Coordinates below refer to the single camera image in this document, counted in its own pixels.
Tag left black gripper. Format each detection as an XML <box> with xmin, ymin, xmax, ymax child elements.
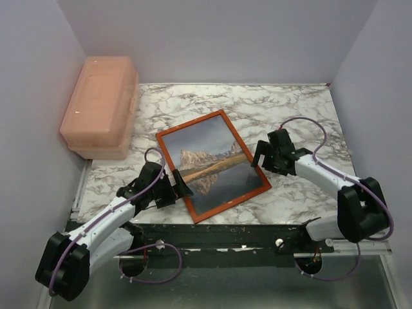
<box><xmin>149</xmin><ymin>169</ymin><xmax>193</xmax><ymax>209</ymax></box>

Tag orange wooden picture frame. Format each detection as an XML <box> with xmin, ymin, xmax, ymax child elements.
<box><xmin>155</xmin><ymin>109</ymin><xmax>272</xmax><ymax>225</ymax></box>

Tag mountain landscape photo print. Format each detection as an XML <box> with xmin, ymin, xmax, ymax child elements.
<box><xmin>160</xmin><ymin>114</ymin><xmax>267</xmax><ymax>218</ymax></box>

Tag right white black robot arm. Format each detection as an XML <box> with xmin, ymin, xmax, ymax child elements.
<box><xmin>251</xmin><ymin>129</ymin><xmax>391</xmax><ymax>252</ymax></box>

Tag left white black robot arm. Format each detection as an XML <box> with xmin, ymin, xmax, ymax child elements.
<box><xmin>35</xmin><ymin>162</ymin><xmax>193</xmax><ymax>301</ymax></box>

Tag pink translucent plastic box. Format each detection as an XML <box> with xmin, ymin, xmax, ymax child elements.
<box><xmin>60</xmin><ymin>56</ymin><xmax>139</xmax><ymax>160</ymax></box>

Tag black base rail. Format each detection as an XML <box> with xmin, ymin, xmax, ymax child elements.
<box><xmin>123</xmin><ymin>223</ymin><xmax>334</xmax><ymax>268</ymax></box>

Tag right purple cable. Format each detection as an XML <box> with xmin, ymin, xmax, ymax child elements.
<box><xmin>278</xmin><ymin>117</ymin><xmax>392</xmax><ymax>281</ymax></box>

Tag aluminium extrusion rail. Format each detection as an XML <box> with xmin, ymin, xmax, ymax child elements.
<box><xmin>35</xmin><ymin>160</ymin><xmax>392</xmax><ymax>309</ymax></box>

